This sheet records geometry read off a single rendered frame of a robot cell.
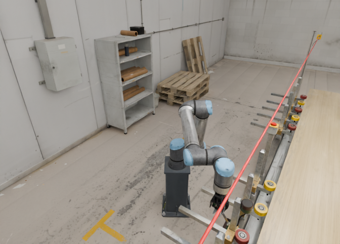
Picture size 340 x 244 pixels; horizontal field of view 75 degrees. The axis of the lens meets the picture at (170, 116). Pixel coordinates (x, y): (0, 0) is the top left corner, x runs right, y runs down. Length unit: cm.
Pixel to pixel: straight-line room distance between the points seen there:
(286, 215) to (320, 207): 25
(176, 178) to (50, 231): 139
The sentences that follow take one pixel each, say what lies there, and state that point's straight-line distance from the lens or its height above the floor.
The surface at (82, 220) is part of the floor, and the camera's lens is 277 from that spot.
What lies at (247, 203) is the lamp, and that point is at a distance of 134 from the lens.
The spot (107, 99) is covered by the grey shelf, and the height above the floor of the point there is 59.
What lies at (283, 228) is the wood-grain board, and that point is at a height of 90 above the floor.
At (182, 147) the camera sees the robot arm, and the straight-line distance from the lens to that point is 210.
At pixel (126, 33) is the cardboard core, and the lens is 395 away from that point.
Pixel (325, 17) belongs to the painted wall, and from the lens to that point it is 879.
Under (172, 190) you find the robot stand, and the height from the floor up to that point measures 36.
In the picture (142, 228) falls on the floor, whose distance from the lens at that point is 257.
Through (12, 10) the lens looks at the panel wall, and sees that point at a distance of 313.
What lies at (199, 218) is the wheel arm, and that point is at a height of 86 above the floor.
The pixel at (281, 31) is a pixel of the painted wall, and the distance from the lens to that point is 887.
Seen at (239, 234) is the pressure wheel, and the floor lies 90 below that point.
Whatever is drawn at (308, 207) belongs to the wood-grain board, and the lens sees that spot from 177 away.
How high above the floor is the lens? 208
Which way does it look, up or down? 28 degrees down
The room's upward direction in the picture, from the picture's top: straight up
